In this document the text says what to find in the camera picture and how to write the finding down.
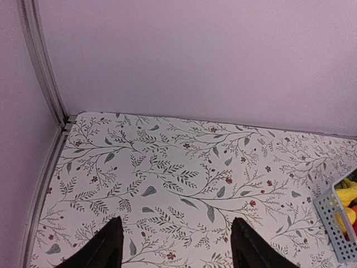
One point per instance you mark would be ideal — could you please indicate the yellow toy banana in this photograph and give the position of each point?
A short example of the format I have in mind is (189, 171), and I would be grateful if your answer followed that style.
(347, 194)

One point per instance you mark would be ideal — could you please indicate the blue perforated plastic basket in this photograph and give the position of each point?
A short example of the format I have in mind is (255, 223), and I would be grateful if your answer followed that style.
(334, 216)

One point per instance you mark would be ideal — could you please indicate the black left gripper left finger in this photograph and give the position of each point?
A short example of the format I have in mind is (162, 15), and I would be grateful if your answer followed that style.
(105, 249)

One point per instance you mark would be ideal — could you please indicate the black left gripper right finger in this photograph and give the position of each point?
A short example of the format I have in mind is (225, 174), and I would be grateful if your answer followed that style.
(249, 249)

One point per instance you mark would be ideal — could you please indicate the left aluminium corner post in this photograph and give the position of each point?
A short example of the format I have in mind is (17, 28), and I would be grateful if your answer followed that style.
(29, 14)

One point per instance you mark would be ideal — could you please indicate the orange toy orange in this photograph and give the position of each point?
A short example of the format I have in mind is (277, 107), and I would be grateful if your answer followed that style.
(352, 214)

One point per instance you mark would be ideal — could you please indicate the floral patterned table mat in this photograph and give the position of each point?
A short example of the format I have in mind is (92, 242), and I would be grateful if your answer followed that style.
(177, 185)

